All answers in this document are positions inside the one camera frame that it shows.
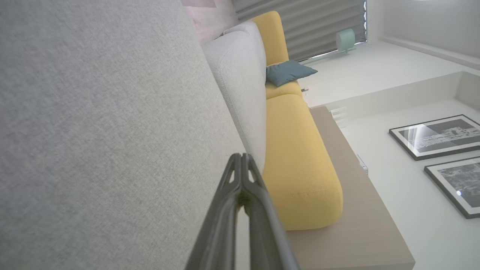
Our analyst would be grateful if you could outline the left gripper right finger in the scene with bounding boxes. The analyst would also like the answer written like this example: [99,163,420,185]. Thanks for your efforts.
[241,153,301,270]

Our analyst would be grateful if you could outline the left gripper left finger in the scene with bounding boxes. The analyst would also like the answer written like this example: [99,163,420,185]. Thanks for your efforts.
[185,153,243,270]

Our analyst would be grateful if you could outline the black framed picture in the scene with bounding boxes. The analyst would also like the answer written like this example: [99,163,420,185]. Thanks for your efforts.
[424,156,480,219]
[388,114,480,161]

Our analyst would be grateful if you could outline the teal throw pillow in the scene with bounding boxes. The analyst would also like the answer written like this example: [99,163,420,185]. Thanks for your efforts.
[266,60,319,88]

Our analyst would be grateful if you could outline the pink cushion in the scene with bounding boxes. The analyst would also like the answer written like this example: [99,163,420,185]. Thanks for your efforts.
[181,0,239,46]

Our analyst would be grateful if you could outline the grey fabric ottoman seat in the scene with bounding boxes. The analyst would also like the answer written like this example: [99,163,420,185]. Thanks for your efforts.
[0,0,247,270]

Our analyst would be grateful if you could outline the grey window blinds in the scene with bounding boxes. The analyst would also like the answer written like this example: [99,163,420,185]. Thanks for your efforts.
[230,0,368,63]

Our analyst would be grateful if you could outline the yellow sofa seat section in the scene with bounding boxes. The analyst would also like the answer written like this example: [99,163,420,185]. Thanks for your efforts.
[262,93,344,231]

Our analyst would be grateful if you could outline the white wall socket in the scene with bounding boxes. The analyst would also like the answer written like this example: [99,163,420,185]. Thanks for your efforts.
[355,153,369,176]

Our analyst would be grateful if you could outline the grey sofa cushion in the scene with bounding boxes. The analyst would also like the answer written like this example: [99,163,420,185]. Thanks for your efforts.
[202,20,268,176]

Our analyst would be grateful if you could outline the yellow sofa backrest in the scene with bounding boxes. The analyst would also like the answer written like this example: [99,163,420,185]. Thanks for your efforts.
[249,10,303,100]

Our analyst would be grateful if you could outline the mint green table lamp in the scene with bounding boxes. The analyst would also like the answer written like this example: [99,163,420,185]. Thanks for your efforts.
[335,28,356,55]

